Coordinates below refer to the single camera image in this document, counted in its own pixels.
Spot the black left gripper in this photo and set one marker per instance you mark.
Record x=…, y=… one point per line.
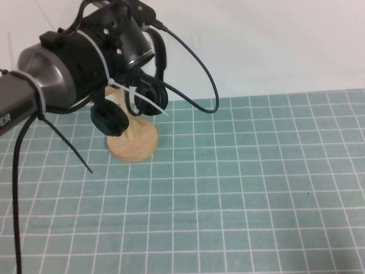
x=99, y=17

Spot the black over-ear headphones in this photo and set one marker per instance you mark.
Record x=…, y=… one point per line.
x=109, y=120

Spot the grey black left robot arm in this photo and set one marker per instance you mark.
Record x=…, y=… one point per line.
x=48, y=71

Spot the wooden branch headphone stand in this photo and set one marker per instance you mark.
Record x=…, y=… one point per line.
x=137, y=145

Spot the white zip tie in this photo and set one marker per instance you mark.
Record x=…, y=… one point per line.
x=134, y=95

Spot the grey zip tie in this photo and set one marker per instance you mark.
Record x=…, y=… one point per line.
x=38, y=91

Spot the black zip tie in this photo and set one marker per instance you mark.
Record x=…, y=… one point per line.
x=71, y=148

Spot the green white-grid tablecloth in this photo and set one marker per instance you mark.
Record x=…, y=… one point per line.
x=228, y=194

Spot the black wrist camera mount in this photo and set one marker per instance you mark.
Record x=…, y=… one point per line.
x=144, y=12

